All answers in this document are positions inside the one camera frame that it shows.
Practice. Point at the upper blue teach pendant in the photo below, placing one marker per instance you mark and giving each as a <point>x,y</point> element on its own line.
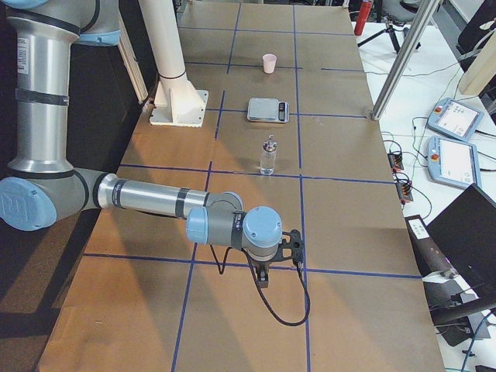
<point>454,119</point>

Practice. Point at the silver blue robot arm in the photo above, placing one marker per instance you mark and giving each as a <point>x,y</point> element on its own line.
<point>44,187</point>

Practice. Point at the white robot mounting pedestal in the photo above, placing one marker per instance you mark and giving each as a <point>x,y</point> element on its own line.
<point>177,102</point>

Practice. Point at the silver digital kitchen scale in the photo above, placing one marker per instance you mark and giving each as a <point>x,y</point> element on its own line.
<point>268,110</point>

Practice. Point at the wooden board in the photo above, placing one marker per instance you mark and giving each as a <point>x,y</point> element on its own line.
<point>481,71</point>

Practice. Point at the blue teach pendant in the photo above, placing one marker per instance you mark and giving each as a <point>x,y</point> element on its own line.
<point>454,119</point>
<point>453,163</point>

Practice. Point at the aluminium frame post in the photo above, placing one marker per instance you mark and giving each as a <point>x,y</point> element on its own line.
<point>424,14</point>

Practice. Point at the red cylinder bottle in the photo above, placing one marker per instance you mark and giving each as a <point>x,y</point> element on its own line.
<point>362,17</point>

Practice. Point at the black orange connector block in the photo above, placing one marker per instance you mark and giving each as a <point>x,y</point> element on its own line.
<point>396,161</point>
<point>404,190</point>

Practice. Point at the glass sauce bottle metal spout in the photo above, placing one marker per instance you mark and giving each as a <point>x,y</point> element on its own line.
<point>268,156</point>

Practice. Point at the black laptop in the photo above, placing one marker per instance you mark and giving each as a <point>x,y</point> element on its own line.
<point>465,233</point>

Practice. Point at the lower blue teach pendant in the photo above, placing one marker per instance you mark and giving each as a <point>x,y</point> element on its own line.
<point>453,163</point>

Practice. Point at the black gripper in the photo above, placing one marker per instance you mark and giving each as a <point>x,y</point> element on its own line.
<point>263,266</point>

